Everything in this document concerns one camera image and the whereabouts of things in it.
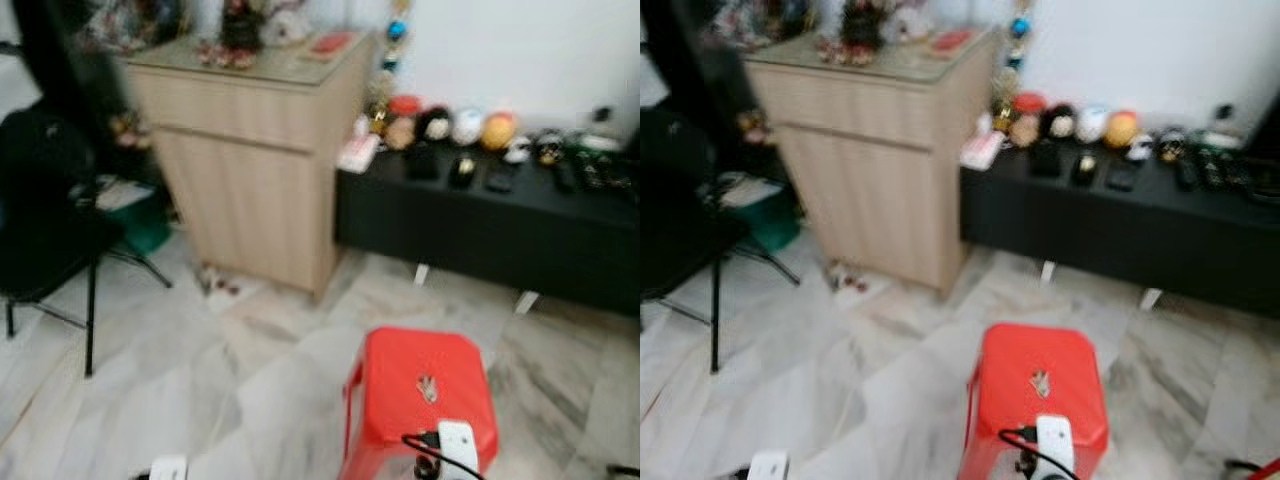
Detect red plastic stool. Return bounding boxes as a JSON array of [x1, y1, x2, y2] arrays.
[[957, 322, 1110, 480], [339, 327, 500, 480]]

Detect black low sideboard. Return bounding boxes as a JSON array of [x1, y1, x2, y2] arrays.
[[334, 142, 641, 317], [959, 138, 1280, 320]]

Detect small brown floor object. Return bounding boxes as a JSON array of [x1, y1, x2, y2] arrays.
[[827, 263, 871, 294], [198, 268, 243, 298]]

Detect black square box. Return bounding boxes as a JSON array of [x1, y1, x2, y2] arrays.
[[407, 143, 439, 182], [1031, 140, 1063, 179]]

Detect pink white tissue pack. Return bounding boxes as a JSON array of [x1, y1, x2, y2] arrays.
[[337, 134, 382, 174], [961, 130, 1007, 170]]

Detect light wooden cabinet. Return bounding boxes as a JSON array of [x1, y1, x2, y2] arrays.
[[124, 30, 380, 297], [744, 27, 1002, 294]]

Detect white duck plush toy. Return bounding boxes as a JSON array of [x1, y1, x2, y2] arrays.
[[1075, 105, 1109, 145], [451, 108, 485, 148]]

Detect black mouse plush toy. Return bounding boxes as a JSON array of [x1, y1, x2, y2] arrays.
[[417, 105, 454, 144], [1041, 102, 1077, 141]]

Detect yellow bear plush toy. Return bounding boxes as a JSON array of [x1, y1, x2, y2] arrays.
[[480, 111, 519, 153], [1104, 108, 1142, 150]]

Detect clear jar with red lid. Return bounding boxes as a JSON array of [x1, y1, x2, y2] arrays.
[[385, 95, 422, 152], [1009, 92, 1047, 149]]

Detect green bin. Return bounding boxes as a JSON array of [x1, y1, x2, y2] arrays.
[[738, 184, 802, 254], [104, 186, 174, 257]]

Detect black folding chair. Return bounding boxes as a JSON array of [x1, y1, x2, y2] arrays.
[[640, 98, 802, 374], [0, 100, 173, 379]]

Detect golden trophy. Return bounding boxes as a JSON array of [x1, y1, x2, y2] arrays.
[[366, 72, 394, 137], [991, 68, 1019, 133]]

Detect papers in bin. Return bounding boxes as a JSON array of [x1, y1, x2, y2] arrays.
[[96, 177, 153, 211], [716, 173, 779, 208]]

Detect red packet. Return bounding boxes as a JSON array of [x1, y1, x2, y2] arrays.
[[930, 28, 977, 56], [309, 31, 357, 59]]

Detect pink toy on shelf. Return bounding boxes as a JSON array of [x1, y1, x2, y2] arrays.
[[110, 110, 147, 149], [735, 108, 771, 147]]

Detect dark potted decoration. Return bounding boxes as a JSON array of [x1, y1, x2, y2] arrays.
[[818, 0, 893, 66], [198, 0, 269, 69]]

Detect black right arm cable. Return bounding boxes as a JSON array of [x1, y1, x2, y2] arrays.
[[402, 432, 487, 480], [999, 427, 1081, 480]]

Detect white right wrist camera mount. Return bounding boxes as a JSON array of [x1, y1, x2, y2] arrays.
[[437, 420, 480, 478], [1034, 415, 1077, 480]]

